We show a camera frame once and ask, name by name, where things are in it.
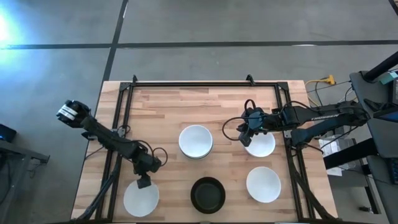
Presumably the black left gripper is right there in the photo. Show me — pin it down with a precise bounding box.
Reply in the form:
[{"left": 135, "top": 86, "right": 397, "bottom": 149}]
[{"left": 132, "top": 151, "right": 162, "bottom": 189}]

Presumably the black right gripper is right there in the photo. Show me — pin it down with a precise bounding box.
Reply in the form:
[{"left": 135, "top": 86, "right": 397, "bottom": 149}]
[{"left": 238, "top": 107, "right": 265, "bottom": 147}]

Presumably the white ceramic bowl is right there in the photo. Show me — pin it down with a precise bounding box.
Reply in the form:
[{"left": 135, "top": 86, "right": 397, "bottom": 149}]
[
  {"left": 178, "top": 124, "right": 214, "bottom": 157},
  {"left": 246, "top": 166, "right": 282, "bottom": 204},
  {"left": 244, "top": 130, "right": 276, "bottom": 158},
  {"left": 123, "top": 179, "right": 160, "bottom": 218}
]

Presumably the black bowl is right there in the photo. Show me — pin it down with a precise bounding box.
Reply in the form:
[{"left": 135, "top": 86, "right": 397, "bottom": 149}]
[{"left": 190, "top": 176, "right": 226, "bottom": 215}]

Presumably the white paper sheet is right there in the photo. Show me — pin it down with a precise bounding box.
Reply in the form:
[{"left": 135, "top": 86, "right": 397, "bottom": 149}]
[{"left": 318, "top": 135, "right": 346, "bottom": 177}]

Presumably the black cart beam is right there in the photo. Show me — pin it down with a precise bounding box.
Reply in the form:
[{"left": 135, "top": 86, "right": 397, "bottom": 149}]
[{"left": 323, "top": 138, "right": 379, "bottom": 170}]

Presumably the grey cart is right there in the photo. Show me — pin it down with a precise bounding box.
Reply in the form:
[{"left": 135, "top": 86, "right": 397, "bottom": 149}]
[{"left": 349, "top": 70, "right": 398, "bottom": 224}]

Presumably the grey desk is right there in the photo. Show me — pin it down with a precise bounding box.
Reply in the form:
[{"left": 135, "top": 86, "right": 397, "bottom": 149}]
[{"left": 0, "top": 139, "right": 50, "bottom": 224}]

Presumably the black device with blue light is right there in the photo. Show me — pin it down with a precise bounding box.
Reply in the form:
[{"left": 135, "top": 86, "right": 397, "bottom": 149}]
[{"left": 0, "top": 123, "right": 18, "bottom": 143}]

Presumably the black pole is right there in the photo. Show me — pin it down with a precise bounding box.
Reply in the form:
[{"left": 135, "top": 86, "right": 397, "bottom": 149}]
[{"left": 363, "top": 51, "right": 398, "bottom": 83}]

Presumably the teal box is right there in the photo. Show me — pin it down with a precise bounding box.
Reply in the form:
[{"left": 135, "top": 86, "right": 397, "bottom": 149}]
[{"left": 379, "top": 70, "right": 398, "bottom": 85}]

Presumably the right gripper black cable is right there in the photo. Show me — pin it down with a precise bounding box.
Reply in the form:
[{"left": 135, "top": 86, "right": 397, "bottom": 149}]
[{"left": 221, "top": 98, "right": 265, "bottom": 141}]

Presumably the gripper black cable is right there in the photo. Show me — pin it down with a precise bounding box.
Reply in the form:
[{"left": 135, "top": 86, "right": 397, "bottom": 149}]
[
  {"left": 136, "top": 139, "right": 169, "bottom": 167},
  {"left": 221, "top": 98, "right": 265, "bottom": 141}
]

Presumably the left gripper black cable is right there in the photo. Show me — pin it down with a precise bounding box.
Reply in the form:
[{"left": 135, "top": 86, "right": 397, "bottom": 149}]
[{"left": 136, "top": 139, "right": 169, "bottom": 167}]

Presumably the black aluminium frame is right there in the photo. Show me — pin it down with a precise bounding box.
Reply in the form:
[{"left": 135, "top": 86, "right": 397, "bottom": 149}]
[{"left": 73, "top": 74, "right": 338, "bottom": 223}]

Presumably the black floor cable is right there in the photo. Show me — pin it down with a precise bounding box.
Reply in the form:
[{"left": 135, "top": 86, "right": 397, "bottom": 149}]
[{"left": 306, "top": 80, "right": 358, "bottom": 108}]

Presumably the yellow cable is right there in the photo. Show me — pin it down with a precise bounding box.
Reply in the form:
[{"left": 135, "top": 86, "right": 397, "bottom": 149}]
[{"left": 305, "top": 79, "right": 329, "bottom": 108}]

